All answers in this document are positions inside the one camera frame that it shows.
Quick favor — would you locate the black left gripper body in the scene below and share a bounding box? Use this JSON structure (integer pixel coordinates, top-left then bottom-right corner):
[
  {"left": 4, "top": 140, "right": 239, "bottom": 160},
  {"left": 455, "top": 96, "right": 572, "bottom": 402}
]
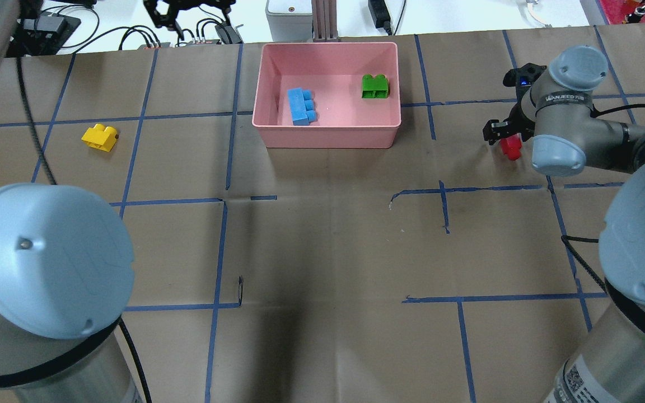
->
[{"left": 143, "top": 0, "right": 237, "bottom": 23}]

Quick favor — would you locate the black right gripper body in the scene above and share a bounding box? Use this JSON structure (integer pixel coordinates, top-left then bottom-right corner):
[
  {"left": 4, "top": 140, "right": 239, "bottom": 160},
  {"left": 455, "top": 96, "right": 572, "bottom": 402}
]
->
[{"left": 482, "top": 63, "right": 547, "bottom": 146}]

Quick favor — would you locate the red toy block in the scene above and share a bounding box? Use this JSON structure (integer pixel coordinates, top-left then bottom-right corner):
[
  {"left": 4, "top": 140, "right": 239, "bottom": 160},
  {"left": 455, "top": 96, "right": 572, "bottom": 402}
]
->
[{"left": 499, "top": 134, "right": 523, "bottom": 161}]

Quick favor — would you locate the yellow toy block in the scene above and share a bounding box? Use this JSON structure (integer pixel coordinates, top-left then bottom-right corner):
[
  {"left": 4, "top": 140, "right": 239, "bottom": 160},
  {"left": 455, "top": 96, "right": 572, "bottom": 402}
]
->
[{"left": 81, "top": 123, "right": 119, "bottom": 152}]

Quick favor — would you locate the blue toy block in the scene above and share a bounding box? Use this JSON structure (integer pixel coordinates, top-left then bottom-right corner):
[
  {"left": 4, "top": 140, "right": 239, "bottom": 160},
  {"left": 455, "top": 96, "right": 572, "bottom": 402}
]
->
[{"left": 287, "top": 87, "right": 317, "bottom": 126}]

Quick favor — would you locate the green toy block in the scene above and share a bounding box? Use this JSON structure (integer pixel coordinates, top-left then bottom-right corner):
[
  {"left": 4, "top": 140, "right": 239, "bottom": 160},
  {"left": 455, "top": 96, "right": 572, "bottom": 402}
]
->
[{"left": 361, "top": 74, "right": 390, "bottom": 99}]

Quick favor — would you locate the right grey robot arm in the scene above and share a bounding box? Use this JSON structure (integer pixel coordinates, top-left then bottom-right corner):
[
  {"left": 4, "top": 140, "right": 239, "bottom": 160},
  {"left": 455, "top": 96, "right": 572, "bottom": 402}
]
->
[{"left": 482, "top": 44, "right": 645, "bottom": 402}]

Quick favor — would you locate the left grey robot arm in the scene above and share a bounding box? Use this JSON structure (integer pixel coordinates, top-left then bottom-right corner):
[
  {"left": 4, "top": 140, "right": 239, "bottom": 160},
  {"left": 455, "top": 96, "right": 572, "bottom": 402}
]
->
[{"left": 0, "top": 176, "right": 139, "bottom": 402}]

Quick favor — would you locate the pink plastic box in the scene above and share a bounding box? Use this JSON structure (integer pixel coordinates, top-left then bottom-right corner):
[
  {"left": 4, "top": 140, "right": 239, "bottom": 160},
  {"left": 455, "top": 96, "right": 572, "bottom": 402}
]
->
[{"left": 253, "top": 43, "right": 401, "bottom": 149}]

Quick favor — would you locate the white plastic container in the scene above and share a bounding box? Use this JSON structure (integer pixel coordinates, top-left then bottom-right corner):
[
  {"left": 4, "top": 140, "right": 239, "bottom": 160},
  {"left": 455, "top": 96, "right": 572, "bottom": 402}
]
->
[{"left": 265, "top": 1, "right": 313, "bottom": 43}]

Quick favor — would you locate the black power adapter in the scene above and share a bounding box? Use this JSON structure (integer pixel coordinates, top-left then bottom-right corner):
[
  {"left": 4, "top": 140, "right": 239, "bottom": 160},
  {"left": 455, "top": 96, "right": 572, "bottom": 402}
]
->
[{"left": 367, "top": 0, "right": 392, "bottom": 34}]

